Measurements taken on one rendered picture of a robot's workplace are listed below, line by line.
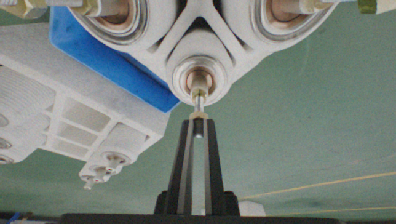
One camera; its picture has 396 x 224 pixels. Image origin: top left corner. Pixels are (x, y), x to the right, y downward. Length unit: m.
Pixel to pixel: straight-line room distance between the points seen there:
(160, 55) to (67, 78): 0.24
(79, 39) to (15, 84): 0.16
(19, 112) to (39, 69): 0.09
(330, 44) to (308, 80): 0.12
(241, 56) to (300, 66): 0.33
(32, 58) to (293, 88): 0.73
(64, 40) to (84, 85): 0.11
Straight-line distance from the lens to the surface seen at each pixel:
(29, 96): 0.42
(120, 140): 0.38
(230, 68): 0.17
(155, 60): 0.24
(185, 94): 0.17
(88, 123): 0.49
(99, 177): 0.50
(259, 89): 0.52
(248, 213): 2.12
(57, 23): 0.41
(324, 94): 0.68
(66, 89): 0.39
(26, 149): 0.63
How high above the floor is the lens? 0.40
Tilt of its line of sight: 48 degrees down
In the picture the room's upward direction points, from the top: 178 degrees counter-clockwise
